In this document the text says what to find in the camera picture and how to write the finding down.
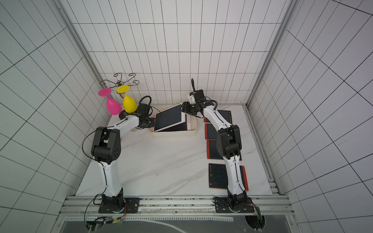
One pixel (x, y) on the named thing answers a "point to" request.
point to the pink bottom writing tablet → (184, 126)
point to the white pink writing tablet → (169, 117)
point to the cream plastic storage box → (192, 122)
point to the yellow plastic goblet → (129, 105)
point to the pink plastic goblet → (112, 107)
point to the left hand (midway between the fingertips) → (151, 125)
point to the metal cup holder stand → (119, 83)
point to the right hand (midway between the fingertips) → (184, 106)
